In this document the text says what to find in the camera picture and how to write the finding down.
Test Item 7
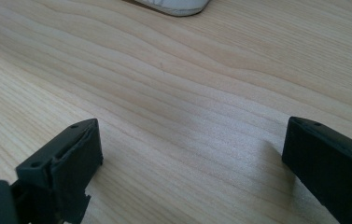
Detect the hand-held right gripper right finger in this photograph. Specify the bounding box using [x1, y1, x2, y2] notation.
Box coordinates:
[281, 116, 352, 224]

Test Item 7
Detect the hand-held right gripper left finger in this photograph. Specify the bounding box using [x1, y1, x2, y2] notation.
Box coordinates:
[10, 118, 105, 224]

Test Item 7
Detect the white shoe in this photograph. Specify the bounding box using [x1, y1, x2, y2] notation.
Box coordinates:
[133, 0, 212, 17]

